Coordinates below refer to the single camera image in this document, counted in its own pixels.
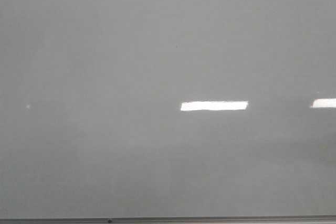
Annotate white whiteboard with aluminium frame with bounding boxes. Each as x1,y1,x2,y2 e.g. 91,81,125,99
1,0,335,219

